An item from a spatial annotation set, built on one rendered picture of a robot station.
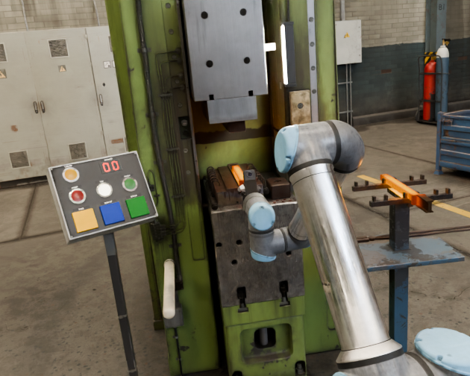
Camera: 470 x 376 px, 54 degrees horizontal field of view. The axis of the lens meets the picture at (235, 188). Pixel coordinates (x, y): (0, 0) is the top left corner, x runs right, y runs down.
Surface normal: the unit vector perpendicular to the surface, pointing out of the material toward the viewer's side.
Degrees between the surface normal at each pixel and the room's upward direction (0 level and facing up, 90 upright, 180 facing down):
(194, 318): 90
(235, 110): 90
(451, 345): 5
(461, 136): 89
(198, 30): 90
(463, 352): 5
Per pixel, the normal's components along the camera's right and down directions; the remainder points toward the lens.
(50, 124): 0.36, 0.22
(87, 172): 0.42, -0.32
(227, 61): 0.13, 0.26
